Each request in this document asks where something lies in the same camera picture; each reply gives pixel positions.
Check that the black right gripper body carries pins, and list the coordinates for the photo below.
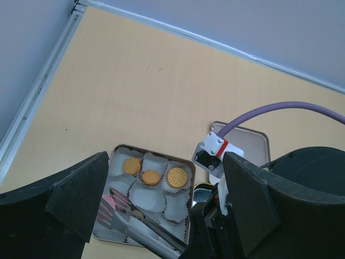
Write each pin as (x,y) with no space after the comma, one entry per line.
(211,234)

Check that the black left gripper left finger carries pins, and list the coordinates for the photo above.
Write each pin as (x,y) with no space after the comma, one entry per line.
(54,217)

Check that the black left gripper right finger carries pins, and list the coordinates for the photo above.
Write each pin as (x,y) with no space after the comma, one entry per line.
(292,207)

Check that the pink round cookie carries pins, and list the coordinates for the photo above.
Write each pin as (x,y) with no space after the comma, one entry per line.
(107,207)

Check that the silver metal tongs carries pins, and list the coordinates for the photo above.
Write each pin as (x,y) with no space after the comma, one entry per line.
(118,222)

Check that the dotted round yellow cookie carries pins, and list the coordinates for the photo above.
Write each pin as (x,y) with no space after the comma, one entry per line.
(177,177)

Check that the plain round orange cookie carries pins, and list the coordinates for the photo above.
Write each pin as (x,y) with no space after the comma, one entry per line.
(132,166)

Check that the black gold-rimmed tray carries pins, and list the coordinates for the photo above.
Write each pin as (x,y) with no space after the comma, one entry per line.
(203,192)

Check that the brown cookie tin box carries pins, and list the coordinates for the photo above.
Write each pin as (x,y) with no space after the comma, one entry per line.
(167,206)

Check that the brown tin lid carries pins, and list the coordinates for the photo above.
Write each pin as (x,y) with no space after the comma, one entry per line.
(254,144)

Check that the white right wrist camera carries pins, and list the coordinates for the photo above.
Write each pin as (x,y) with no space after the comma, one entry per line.
(209,154)

